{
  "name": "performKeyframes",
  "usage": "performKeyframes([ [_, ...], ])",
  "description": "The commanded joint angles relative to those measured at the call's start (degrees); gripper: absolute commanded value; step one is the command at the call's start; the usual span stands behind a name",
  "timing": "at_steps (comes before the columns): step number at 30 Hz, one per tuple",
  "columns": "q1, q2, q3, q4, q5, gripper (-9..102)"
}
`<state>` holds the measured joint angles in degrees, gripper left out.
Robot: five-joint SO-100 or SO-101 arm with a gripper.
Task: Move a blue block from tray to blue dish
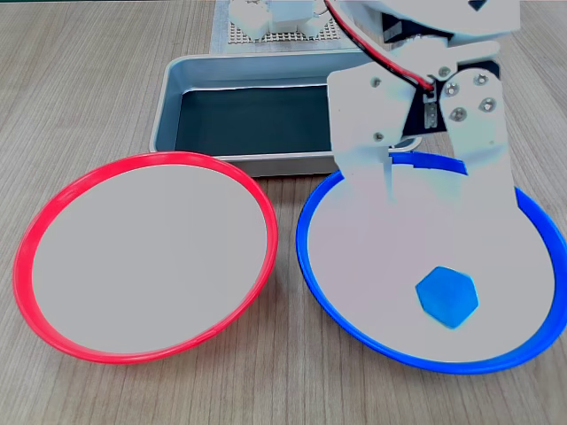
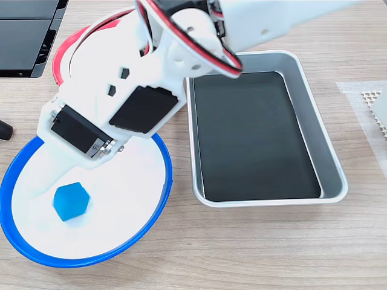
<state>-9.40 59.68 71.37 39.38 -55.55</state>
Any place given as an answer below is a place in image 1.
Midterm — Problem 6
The blue cube block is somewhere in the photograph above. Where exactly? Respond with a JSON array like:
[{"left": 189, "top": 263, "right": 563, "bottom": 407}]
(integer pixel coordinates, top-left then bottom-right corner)
[{"left": 415, "top": 265, "right": 480, "bottom": 330}]

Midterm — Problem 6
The white dish blue rim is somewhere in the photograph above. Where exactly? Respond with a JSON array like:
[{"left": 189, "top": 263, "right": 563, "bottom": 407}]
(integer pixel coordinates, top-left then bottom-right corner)
[{"left": 295, "top": 150, "right": 567, "bottom": 376}]

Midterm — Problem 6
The black tray liner mat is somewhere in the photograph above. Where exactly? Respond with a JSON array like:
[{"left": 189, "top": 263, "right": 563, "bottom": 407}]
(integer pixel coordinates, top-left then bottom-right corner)
[{"left": 175, "top": 83, "right": 333, "bottom": 156}]

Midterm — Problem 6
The silver metal tray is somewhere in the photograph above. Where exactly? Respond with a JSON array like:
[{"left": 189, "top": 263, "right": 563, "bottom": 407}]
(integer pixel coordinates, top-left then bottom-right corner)
[{"left": 150, "top": 49, "right": 424, "bottom": 178}]

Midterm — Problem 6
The white dish red rim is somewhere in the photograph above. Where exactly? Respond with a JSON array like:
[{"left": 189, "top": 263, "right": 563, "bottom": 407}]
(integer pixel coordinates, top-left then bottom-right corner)
[{"left": 12, "top": 151, "right": 279, "bottom": 365}]

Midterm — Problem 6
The red and black cable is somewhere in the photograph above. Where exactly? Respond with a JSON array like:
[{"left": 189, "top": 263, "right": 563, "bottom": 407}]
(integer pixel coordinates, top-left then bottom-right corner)
[{"left": 322, "top": 0, "right": 438, "bottom": 93}]

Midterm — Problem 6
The white perforated base plate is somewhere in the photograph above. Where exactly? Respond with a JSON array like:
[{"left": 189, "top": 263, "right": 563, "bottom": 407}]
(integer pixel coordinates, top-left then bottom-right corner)
[{"left": 212, "top": 0, "right": 355, "bottom": 57}]

